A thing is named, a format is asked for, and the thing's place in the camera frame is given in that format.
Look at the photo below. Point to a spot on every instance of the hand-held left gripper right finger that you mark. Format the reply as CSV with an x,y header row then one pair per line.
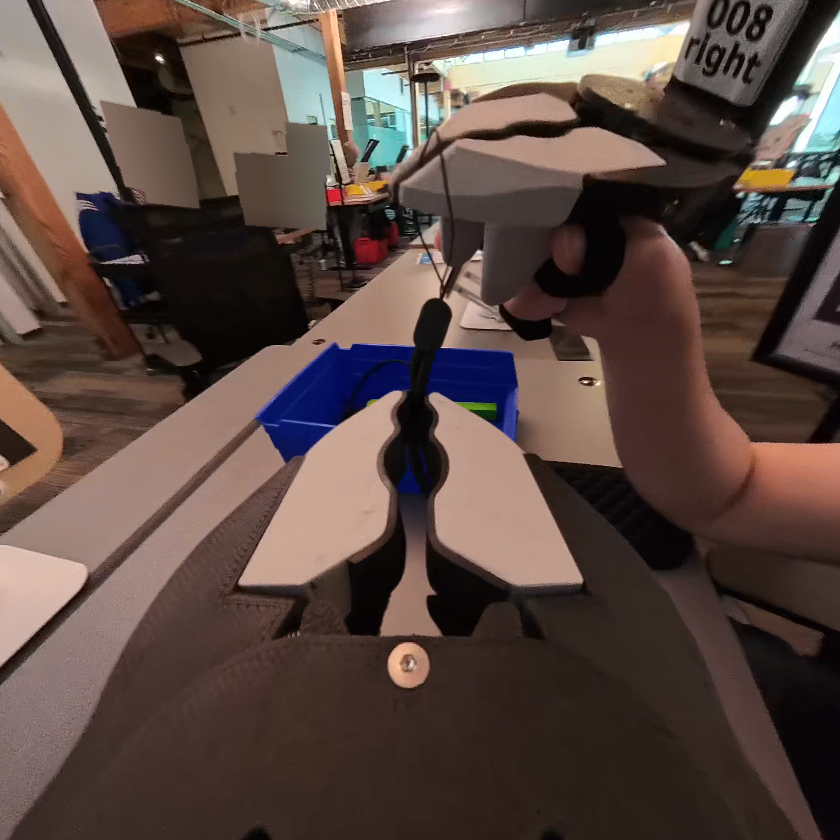
x,y
499,518

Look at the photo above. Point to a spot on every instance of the white panel stand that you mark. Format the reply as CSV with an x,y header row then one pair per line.
x,y
482,318

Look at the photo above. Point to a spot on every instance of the printed paper strip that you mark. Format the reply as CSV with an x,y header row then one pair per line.
x,y
430,258

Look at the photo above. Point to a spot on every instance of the blue striped jacket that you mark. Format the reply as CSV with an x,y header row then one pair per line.
x,y
108,236

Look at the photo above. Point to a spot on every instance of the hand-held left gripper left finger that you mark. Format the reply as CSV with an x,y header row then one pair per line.
x,y
328,512

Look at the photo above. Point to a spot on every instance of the person's dark clothing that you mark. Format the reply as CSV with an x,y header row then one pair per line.
x,y
623,512

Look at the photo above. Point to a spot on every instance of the person's right forearm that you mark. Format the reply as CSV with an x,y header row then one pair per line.
x,y
754,499

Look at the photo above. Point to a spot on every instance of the wooden support post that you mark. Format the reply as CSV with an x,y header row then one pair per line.
x,y
59,249

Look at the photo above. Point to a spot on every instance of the black framed marker tag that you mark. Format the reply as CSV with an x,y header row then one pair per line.
x,y
807,315

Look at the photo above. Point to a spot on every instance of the blue plastic bin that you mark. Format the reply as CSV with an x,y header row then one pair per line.
x,y
315,407

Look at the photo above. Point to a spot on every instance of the person's right hand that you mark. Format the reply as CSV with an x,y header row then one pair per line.
x,y
656,315

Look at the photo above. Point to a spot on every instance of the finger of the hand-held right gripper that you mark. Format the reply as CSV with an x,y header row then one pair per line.
x,y
512,115
525,177

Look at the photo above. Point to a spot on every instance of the red plastic bin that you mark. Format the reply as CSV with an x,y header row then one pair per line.
x,y
371,251

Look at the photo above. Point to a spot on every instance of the white board stand base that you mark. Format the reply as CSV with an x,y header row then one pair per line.
x,y
33,590

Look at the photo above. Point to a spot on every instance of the black office chair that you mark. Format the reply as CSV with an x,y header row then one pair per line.
x,y
223,282

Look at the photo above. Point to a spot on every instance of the green bar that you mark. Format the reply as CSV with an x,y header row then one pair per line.
x,y
479,408

